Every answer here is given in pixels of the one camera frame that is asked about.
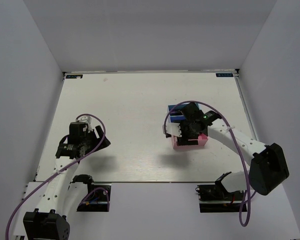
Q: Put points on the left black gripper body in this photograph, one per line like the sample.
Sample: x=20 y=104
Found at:
x=92 y=142

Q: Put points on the blue corner label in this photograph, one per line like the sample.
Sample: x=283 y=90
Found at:
x=224 y=75
x=74 y=76

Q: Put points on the three-colour compartment box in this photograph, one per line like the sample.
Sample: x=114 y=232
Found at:
x=176 y=116

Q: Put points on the right blue corner label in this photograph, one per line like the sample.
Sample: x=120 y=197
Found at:
x=224 y=75

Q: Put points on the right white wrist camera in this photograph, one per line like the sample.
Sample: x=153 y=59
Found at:
x=172 y=129

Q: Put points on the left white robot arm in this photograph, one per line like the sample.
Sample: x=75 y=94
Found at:
x=48 y=221

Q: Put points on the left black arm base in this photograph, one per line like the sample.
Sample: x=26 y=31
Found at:
x=98 y=201

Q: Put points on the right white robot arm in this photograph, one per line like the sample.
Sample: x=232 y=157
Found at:
x=264 y=165

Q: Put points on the left blue corner label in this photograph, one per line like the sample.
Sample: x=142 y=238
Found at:
x=74 y=76

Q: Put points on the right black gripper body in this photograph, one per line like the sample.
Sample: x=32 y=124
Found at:
x=188 y=132

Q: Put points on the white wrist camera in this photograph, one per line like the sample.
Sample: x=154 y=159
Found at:
x=172 y=129
x=87 y=120

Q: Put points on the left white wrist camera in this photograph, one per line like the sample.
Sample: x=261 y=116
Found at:
x=87 y=120

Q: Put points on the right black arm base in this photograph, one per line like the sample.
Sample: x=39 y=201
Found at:
x=213 y=200

